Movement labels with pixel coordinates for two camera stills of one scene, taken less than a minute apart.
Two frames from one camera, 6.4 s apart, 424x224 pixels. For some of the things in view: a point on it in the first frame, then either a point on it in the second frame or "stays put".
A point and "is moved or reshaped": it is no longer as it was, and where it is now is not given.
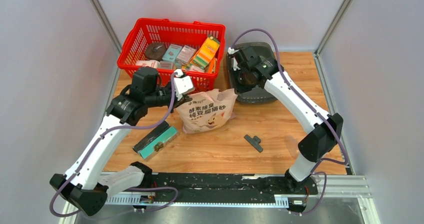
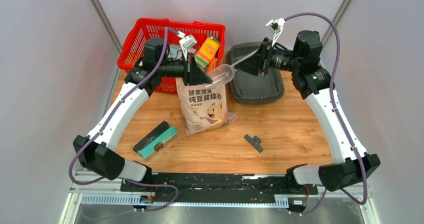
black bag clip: (254, 142) stays put
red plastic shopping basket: (196, 48) stays put
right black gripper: (239, 88) -> (260, 61)
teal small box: (172, 53) stays put
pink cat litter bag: (207, 111) is moved or reshaped
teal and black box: (157, 140) stays put
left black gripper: (175, 103) -> (193, 75)
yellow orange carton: (206, 52) stays put
